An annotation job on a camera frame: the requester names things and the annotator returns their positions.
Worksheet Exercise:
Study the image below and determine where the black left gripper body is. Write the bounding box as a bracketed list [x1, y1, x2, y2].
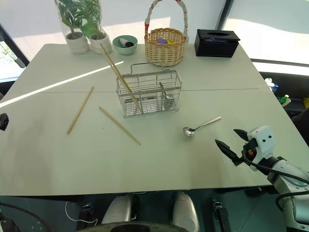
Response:
[0, 113, 10, 131]

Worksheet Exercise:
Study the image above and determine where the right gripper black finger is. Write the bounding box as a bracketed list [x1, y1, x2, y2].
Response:
[233, 129, 250, 141]
[215, 139, 242, 166]

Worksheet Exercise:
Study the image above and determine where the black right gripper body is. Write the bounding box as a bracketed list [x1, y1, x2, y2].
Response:
[241, 137, 258, 165]

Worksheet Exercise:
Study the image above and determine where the metal spoon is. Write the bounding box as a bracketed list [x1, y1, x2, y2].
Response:
[182, 116, 222, 139]
[158, 82, 175, 110]

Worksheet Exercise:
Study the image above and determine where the green yellow bottle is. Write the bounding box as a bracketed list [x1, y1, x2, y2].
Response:
[277, 94, 293, 107]

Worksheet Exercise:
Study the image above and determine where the white spray bottle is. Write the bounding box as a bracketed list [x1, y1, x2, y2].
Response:
[264, 77, 279, 93]

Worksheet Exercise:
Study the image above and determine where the black table leg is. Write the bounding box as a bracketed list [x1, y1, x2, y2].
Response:
[212, 199, 233, 232]
[83, 203, 94, 219]

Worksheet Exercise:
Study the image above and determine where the silver right robot leg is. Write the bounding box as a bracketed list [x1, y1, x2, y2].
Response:
[170, 191, 200, 232]

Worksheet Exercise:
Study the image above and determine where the silver robot leg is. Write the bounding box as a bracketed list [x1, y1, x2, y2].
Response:
[170, 191, 200, 232]
[100, 194, 134, 225]

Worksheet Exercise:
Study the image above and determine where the wooden chopstick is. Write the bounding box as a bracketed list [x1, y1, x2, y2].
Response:
[99, 43, 133, 94]
[66, 86, 95, 135]
[103, 51, 140, 105]
[98, 106, 142, 146]

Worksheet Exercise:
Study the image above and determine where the black tissue box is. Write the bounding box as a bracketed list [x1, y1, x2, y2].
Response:
[194, 29, 241, 58]

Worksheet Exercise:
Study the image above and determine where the potted plant white pot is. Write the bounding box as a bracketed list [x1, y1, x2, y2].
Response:
[54, 0, 91, 55]
[80, 0, 114, 55]

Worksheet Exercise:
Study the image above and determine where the dark rounded robot waist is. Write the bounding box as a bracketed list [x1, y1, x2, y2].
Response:
[92, 222, 193, 232]

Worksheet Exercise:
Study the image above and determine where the silver left robot leg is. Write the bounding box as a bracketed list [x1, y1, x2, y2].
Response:
[100, 194, 134, 225]

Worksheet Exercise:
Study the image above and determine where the green bowl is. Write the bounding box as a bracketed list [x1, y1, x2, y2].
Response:
[112, 35, 139, 56]

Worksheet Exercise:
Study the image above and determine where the white and black roll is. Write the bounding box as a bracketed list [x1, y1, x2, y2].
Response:
[119, 37, 136, 48]

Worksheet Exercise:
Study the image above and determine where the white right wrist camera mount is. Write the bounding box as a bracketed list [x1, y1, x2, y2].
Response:
[247, 125, 277, 173]

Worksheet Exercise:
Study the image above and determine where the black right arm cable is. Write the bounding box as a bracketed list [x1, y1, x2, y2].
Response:
[242, 147, 309, 212]

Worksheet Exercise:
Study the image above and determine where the dark window frame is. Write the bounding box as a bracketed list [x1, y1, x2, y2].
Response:
[0, 23, 30, 69]

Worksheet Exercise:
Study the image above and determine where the wire cutlery caddy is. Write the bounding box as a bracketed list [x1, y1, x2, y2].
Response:
[116, 62, 183, 119]

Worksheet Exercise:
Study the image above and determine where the black floor cable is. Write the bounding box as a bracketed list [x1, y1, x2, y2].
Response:
[0, 202, 52, 232]

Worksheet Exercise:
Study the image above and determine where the wicker basket with handle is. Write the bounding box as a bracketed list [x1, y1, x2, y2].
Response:
[144, 0, 192, 68]

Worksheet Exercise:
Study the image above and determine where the thin white cable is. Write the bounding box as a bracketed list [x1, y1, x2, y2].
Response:
[64, 200, 98, 225]

